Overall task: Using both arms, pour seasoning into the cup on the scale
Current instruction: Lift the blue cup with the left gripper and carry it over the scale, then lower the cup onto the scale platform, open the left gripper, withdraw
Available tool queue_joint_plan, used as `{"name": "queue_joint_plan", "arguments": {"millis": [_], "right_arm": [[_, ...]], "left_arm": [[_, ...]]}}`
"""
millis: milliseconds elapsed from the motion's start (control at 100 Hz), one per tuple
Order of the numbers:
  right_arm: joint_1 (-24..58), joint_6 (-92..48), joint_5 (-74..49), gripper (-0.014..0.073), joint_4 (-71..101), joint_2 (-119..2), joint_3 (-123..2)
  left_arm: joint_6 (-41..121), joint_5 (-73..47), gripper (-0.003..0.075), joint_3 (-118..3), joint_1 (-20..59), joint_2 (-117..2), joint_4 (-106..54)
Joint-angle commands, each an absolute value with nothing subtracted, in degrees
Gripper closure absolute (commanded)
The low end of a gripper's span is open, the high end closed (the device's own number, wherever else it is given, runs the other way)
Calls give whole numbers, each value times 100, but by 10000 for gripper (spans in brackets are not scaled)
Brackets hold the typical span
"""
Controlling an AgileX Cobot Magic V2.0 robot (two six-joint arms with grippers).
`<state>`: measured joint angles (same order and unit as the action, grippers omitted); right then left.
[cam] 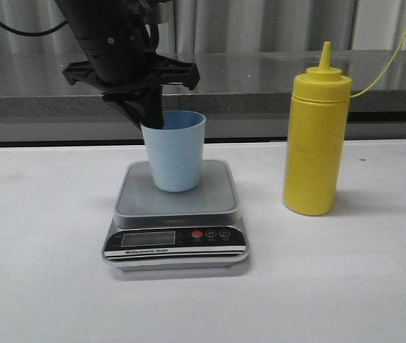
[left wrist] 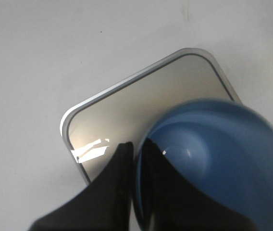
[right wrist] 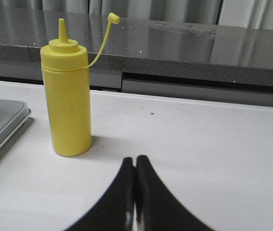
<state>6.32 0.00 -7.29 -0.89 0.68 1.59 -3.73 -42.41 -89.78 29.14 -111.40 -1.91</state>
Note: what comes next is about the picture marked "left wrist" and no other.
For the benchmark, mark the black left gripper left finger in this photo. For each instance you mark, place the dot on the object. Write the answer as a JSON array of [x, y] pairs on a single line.
[[104, 205]]

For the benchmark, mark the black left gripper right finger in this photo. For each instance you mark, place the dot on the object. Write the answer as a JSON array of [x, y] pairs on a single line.
[[168, 202]]

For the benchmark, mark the light blue plastic cup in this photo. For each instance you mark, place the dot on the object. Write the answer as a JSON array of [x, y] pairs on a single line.
[[223, 149]]

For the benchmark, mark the silver digital kitchen scale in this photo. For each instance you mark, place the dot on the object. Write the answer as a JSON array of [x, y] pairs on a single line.
[[92, 129]]

